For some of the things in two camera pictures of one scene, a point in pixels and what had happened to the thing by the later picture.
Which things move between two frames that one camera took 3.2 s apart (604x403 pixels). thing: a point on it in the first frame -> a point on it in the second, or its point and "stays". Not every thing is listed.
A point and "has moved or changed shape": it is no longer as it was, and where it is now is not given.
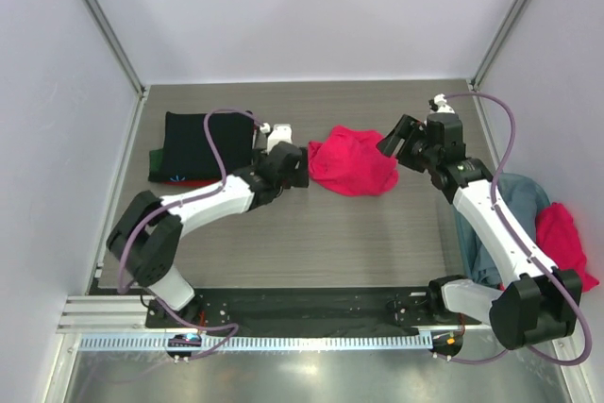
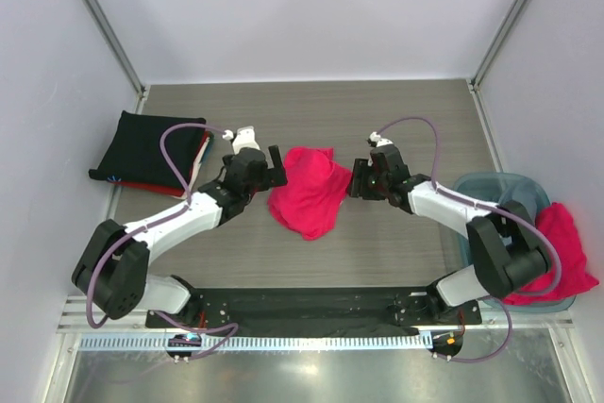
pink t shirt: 349,161 has moved or changed shape
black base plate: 276,311 stays
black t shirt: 188,155 has moved or changed shape
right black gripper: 406,125 -> 358,184
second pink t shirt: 556,237 stays
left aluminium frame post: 92,2 stays
